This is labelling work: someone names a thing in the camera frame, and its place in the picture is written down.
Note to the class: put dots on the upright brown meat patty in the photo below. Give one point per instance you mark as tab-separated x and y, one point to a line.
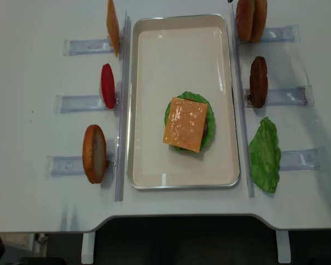
258	82

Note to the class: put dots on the bottom bun slice left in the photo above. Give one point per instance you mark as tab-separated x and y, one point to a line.
94	154

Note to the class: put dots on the white metal serving tray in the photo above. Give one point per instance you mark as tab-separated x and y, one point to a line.
171	56

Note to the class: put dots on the clear holder bottom right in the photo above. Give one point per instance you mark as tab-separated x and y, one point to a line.
314	159

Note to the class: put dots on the white table leg right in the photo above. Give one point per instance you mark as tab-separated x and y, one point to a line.
283	247

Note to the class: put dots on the clear right rail strip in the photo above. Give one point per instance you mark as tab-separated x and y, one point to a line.
246	155

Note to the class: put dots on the clear holder top left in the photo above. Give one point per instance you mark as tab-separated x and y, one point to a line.
83	47

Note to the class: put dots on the clear rail strip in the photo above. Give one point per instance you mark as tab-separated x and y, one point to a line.
246	155
124	91

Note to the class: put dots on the sesame top bun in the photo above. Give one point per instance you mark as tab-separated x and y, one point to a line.
244	18

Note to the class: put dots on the white table leg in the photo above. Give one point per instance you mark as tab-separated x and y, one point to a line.
283	247
87	252

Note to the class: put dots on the white table leg left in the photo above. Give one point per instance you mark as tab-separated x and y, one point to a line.
87	252

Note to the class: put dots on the clear holder bottom left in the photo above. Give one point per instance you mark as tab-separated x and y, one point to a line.
61	166

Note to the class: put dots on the orange cheese slice on burger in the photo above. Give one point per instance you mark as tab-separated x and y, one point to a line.
185	124

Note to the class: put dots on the brown patty under cheese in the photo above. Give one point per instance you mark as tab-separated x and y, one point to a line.
205	128

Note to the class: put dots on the clear holder middle left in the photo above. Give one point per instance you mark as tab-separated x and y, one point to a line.
71	104

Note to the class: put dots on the upright green lettuce leaf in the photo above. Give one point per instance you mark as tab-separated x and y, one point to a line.
265	156

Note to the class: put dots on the sesame bun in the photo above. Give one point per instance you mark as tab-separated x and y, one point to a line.
244	18
259	20

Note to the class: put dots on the clear left rail strip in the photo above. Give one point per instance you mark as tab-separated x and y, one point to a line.
124	91

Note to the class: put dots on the upright orange cheese slice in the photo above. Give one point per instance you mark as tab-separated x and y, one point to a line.
112	25

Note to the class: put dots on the clear holder middle right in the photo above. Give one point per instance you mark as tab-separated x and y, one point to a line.
302	95

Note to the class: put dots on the red tomato slice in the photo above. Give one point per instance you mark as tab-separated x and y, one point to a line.
107	85

